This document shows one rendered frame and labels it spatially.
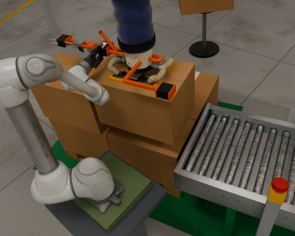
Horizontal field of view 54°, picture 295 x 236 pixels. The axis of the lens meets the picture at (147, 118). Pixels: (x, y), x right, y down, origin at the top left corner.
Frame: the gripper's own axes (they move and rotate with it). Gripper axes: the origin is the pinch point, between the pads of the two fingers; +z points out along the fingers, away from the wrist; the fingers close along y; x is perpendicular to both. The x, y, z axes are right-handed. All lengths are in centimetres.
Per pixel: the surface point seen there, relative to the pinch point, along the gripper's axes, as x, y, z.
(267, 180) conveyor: 116, 71, -12
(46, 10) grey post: -244, 81, 175
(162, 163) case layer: 45, 78, -21
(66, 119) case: -40, 60, -22
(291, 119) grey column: 125, 119, 99
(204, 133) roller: 67, 65, 7
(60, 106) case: -40, 46, -21
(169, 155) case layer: 51, 66, -20
